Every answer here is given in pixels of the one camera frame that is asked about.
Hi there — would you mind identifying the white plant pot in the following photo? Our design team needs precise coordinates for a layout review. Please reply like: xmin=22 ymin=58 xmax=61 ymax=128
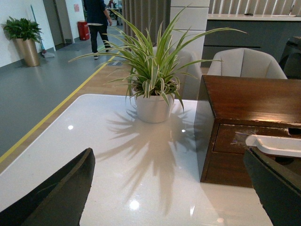
xmin=135 ymin=94 xmax=174 ymax=123

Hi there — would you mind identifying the mop with blue handle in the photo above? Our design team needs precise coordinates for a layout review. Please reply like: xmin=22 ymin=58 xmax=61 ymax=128
xmin=30 ymin=5 xmax=55 ymax=58

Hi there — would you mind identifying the grey armchair right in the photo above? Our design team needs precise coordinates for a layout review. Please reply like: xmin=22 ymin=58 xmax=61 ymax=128
xmin=207 ymin=48 xmax=287 ymax=79

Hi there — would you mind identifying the large green floor plant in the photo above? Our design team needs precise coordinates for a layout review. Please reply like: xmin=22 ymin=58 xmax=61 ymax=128
xmin=1 ymin=17 xmax=41 ymax=43

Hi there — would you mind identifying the dark wooden drawer cabinet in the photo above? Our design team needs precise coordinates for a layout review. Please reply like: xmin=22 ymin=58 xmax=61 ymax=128
xmin=194 ymin=75 xmax=301 ymax=187

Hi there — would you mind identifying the walking person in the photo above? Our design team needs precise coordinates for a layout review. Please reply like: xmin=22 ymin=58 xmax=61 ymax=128
xmin=83 ymin=0 xmax=112 ymax=53

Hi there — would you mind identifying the gold floor planter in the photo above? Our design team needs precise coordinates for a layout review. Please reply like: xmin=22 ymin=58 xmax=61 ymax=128
xmin=16 ymin=39 xmax=40 ymax=67

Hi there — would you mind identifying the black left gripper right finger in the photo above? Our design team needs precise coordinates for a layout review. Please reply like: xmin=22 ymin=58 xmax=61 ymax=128
xmin=243 ymin=148 xmax=301 ymax=226

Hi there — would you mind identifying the black chair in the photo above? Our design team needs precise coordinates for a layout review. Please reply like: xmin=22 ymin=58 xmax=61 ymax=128
xmin=279 ymin=36 xmax=301 ymax=80

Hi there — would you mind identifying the grey counter with white top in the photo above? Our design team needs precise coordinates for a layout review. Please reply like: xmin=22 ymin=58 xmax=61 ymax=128
xmin=202 ymin=16 xmax=301 ymax=62

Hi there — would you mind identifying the dark wooden drawer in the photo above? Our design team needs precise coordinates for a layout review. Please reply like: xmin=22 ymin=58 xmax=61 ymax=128
xmin=213 ymin=124 xmax=301 ymax=154

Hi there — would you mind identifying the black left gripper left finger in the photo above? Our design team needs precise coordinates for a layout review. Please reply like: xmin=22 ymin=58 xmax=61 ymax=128
xmin=0 ymin=148 xmax=95 ymax=226

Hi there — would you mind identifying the spider plant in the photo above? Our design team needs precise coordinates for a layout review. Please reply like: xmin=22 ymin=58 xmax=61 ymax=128
xmin=68 ymin=4 xmax=247 ymax=113

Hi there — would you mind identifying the red bin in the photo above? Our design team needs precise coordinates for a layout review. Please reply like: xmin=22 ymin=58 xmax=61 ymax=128
xmin=77 ymin=21 xmax=90 ymax=40

